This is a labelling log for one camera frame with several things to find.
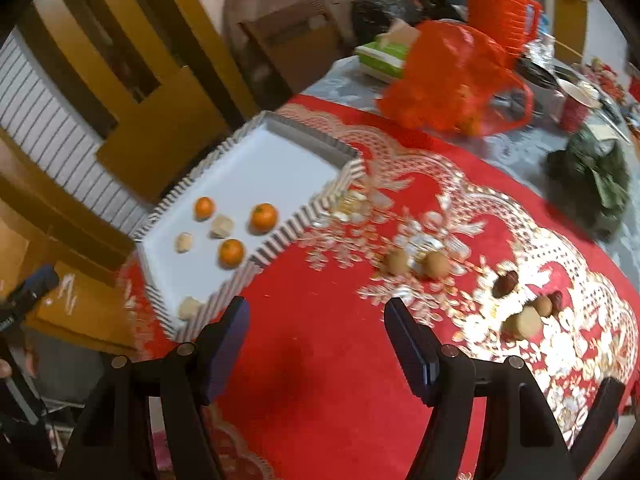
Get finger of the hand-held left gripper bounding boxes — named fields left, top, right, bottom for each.
left=9, top=265, right=61, bottom=312

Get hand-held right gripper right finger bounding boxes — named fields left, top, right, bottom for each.
left=384, top=297, right=576, bottom=480

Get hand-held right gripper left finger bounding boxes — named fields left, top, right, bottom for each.
left=60, top=296, right=251, bottom=480

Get striped rim white tray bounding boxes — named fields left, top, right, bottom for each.
left=131, top=110, right=367, bottom=341

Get red embroidered floral tablecloth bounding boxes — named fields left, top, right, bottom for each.
left=117, top=94, right=636, bottom=480

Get large pale beige fruit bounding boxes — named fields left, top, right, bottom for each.
left=505, top=306, right=543, bottom=341

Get dark leafy greens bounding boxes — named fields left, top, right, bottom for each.
left=546, top=127, right=632, bottom=238

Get red plastic bag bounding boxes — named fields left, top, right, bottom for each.
left=377, top=20, right=535, bottom=136

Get red paper cup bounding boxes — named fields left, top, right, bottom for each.
left=559, top=82, right=601, bottom=133

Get green and white packet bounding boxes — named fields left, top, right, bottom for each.
left=355, top=35, right=416, bottom=81

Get brown wooden chair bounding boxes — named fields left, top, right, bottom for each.
left=239, top=0, right=346, bottom=96

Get dark plastic bag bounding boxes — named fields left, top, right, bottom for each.
left=350, top=0, right=426, bottom=36

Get stack of orange plastic stools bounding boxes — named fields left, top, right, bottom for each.
left=465, top=0, right=543, bottom=56

